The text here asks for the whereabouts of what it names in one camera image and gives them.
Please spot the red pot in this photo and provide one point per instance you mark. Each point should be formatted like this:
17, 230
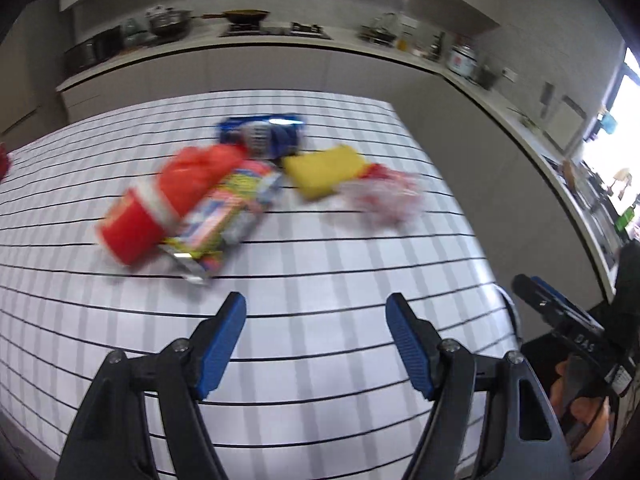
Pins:
3, 160

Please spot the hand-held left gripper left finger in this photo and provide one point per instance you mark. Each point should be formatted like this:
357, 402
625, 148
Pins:
222, 345

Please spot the dark glass bottle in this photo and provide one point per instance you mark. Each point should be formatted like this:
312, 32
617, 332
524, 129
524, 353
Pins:
440, 47

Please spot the orange-red plastic bag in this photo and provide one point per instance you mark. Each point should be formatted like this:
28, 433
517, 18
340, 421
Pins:
200, 170

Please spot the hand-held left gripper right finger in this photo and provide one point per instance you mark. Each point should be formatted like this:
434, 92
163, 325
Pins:
410, 345

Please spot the black microwave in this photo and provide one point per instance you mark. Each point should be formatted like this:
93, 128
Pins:
95, 50

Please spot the clear plastic bag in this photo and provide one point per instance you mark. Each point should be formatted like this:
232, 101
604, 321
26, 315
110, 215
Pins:
387, 195

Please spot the large yellow sponge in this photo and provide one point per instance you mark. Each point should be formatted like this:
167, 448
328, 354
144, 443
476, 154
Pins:
322, 170

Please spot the teal ceramic jar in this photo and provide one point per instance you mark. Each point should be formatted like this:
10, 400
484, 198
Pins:
133, 32

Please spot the black utensil container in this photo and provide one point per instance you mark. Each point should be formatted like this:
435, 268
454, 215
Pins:
487, 79

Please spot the blue hanging cloth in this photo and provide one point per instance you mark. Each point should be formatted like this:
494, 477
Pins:
609, 121

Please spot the colourful snack wrapper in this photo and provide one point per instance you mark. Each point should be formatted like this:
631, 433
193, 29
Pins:
225, 215

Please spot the green bottle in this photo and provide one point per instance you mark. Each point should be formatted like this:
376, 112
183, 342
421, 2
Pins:
626, 219

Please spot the person's right hand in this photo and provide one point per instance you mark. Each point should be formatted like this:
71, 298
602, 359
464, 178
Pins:
592, 417

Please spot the red paper cup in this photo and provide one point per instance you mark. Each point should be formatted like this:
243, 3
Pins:
132, 225

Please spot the cutting board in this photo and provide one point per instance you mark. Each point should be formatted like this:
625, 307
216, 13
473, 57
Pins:
569, 122

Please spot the white rice cooker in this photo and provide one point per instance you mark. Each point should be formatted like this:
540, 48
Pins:
461, 60

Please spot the wok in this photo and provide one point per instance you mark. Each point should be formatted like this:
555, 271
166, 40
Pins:
245, 15

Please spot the gas stove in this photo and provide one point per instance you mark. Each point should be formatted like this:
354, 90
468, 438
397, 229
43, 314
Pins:
275, 31

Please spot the sink faucet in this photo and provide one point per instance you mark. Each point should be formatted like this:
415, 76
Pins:
621, 180

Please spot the blue snack packet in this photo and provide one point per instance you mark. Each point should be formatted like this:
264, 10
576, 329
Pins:
262, 135

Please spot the grey pot with lid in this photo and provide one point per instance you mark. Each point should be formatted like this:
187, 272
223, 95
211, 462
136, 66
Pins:
170, 22

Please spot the kitchen sink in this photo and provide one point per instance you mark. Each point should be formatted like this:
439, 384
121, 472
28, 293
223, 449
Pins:
597, 220

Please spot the window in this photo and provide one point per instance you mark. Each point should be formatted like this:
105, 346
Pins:
615, 125

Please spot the cleaver knife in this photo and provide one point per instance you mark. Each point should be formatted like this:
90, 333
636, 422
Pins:
547, 100

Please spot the metal kettle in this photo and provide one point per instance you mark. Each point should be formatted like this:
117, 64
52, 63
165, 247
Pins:
380, 30

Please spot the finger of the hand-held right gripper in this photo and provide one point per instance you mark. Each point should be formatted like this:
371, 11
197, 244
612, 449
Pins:
532, 294
555, 294

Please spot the person's right forearm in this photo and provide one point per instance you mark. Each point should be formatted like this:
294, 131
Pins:
595, 465

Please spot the orange oil bottle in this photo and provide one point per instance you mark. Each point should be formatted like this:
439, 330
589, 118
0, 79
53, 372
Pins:
405, 41

